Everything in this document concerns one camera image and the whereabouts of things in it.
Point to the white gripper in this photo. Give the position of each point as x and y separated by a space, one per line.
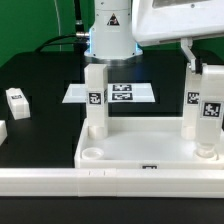
164 21

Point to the white desk top tray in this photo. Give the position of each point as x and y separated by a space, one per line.
144 143

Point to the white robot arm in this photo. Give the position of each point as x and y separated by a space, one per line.
123 27

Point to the fiducial marker sheet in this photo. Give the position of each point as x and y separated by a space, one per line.
117 93

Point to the white front fence rail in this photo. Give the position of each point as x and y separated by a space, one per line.
112 182

